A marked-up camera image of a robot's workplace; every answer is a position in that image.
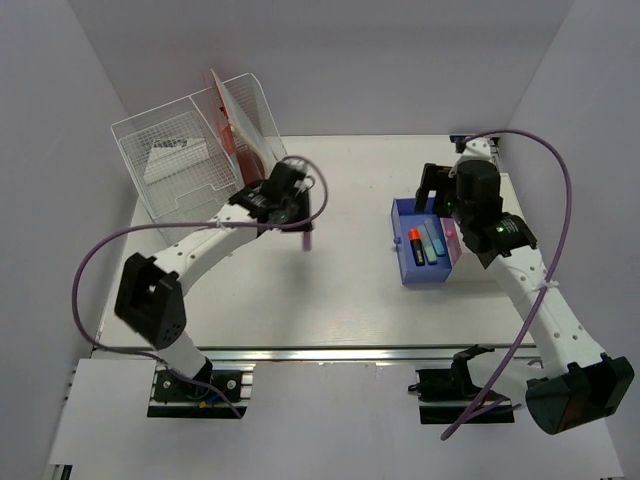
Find pink highlighter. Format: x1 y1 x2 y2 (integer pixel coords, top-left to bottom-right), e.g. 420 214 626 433
302 231 312 252

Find blue highlighter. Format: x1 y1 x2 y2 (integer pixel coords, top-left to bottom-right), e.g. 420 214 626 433
424 216 446 257

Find orange black highlighter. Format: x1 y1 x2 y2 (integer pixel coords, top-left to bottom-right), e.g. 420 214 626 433
408 228 426 267

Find green highlighter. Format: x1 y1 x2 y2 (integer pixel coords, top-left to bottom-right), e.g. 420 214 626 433
418 225 438 265

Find red plastic folder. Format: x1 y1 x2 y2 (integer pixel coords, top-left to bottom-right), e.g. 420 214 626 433
203 69 267 185

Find purple blue drawer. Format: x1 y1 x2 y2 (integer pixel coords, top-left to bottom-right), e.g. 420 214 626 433
390 198 451 285

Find pink drawer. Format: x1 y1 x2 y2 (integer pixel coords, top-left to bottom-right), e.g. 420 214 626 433
440 218 468 268

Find clear document sleeve with papers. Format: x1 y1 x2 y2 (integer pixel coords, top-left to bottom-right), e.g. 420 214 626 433
210 69 286 178

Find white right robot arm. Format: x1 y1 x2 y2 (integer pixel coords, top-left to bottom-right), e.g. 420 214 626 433
415 160 635 435

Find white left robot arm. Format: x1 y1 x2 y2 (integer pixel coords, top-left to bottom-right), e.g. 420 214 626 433
114 156 312 399

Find white drawer box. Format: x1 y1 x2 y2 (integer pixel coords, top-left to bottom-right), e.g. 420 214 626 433
447 173 531 283

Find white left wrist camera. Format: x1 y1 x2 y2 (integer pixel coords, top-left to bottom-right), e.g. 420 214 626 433
286 158 316 194

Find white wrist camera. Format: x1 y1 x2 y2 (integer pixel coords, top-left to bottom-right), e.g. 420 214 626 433
286 158 316 194
449 135 499 166

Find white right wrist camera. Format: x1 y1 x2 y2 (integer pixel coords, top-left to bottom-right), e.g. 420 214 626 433
449 135 499 166

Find white wire file organizer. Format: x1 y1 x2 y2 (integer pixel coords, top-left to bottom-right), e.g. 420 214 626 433
110 73 308 251

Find papers in wire organizer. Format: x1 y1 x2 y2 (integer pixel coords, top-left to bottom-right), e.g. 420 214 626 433
143 138 209 184

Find aluminium table rail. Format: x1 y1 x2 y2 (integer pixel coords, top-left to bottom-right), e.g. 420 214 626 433
92 343 541 364

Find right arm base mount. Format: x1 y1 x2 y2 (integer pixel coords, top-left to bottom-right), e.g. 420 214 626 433
407 345 515 425

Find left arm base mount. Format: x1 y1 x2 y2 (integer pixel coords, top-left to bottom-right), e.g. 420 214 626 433
147 368 253 420

